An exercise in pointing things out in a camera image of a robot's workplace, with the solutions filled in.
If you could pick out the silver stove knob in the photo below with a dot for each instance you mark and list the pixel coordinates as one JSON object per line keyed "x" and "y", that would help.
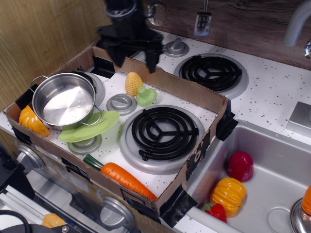
{"x": 123, "y": 104}
{"x": 176, "y": 48}
{"x": 86, "y": 146}

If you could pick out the yellow toy corn cob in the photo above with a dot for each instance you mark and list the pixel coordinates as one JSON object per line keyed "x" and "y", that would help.
{"x": 133, "y": 83}

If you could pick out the yellow toy pepper in fence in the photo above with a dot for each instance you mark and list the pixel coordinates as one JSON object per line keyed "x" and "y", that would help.
{"x": 29, "y": 119}

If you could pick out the silver back stove knob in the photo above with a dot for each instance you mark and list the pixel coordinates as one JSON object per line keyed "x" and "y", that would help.
{"x": 176, "y": 48}

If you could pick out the stainless steel sink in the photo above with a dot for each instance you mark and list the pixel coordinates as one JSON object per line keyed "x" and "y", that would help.
{"x": 282, "y": 173}

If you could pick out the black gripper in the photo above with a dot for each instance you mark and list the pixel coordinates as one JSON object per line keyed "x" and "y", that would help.
{"x": 130, "y": 32}

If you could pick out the silver oven knob left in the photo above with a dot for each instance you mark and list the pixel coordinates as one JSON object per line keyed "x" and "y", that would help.
{"x": 29, "y": 159}

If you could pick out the orange toy bottom left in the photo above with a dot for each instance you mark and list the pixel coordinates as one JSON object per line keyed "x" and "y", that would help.
{"x": 52, "y": 220}

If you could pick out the stainless steel pot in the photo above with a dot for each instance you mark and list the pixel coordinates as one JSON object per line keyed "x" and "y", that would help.
{"x": 65, "y": 101}

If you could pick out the silver oven knob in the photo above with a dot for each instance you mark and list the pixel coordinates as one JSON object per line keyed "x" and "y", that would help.
{"x": 29, "y": 159}
{"x": 115, "y": 215}

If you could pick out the orange toy at sink edge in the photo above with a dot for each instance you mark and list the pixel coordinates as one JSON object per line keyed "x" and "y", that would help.
{"x": 306, "y": 201}

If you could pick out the brown cardboard fence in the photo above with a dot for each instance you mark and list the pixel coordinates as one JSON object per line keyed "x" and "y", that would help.
{"x": 173, "y": 200}

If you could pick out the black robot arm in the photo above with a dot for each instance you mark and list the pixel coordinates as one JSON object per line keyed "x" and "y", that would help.
{"x": 124, "y": 6}

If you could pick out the dark red toy vegetable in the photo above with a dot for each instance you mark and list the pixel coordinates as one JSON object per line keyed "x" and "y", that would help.
{"x": 240, "y": 166}

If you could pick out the yellow toy pumpkin in sink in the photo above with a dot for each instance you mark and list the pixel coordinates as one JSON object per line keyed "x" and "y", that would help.
{"x": 229, "y": 193}

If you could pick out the front right black burner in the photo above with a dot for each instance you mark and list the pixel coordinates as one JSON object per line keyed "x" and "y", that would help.
{"x": 158, "y": 140}

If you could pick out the hanging metal spatula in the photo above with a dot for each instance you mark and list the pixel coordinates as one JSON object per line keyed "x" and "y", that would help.
{"x": 203, "y": 21}

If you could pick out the silver faucet handle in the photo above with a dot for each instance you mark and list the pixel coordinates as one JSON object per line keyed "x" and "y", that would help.
{"x": 307, "y": 50}

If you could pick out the orange toy carrot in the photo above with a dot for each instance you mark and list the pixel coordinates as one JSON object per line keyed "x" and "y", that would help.
{"x": 120, "y": 175}

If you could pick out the silver faucet base plate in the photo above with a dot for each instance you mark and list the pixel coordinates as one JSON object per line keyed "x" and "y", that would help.
{"x": 300, "y": 119}

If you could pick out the silver front stove knob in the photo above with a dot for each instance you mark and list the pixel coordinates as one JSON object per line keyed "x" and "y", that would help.
{"x": 86, "y": 146}

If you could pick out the silver centre stove knob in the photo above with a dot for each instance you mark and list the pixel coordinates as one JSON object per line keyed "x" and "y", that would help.
{"x": 123, "y": 104}

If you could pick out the back right black burner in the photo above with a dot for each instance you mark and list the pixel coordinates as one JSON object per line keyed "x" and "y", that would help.
{"x": 217, "y": 72}

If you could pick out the hanging metal strainer spoon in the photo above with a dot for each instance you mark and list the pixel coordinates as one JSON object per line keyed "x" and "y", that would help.
{"x": 157, "y": 13}

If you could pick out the silver faucet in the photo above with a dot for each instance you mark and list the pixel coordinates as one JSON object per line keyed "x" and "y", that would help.
{"x": 296, "y": 23}

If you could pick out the silver oven knob right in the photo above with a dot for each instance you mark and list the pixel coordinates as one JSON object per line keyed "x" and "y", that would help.
{"x": 115, "y": 215}

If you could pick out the light green plastic plate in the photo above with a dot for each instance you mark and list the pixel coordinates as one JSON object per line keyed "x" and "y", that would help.
{"x": 106, "y": 120}

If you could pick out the red toy strawberry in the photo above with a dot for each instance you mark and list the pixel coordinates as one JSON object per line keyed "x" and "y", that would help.
{"x": 216, "y": 210}

